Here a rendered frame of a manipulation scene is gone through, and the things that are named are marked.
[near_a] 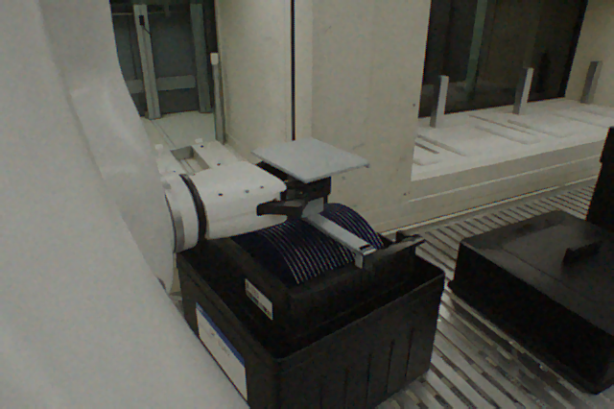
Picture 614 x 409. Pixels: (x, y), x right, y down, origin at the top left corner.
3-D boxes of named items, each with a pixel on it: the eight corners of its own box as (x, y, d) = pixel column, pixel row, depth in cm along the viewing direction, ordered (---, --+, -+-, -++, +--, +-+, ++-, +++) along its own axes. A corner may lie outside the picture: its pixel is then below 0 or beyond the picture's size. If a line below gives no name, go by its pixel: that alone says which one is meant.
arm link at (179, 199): (150, 232, 52) (175, 226, 53) (179, 268, 45) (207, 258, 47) (139, 165, 48) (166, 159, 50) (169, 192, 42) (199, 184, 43)
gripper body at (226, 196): (166, 223, 53) (247, 200, 59) (202, 261, 45) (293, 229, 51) (157, 163, 50) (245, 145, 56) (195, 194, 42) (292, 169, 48)
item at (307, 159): (209, 331, 72) (188, 146, 59) (309, 287, 83) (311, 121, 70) (296, 443, 54) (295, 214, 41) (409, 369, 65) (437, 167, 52)
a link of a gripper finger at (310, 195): (282, 206, 52) (327, 192, 56) (298, 216, 50) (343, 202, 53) (282, 180, 51) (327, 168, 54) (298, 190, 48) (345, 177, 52)
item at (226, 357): (184, 339, 72) (171, 248, 65) (319, 279, 87) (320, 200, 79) (279, 474, 52) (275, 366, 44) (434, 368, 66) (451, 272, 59)
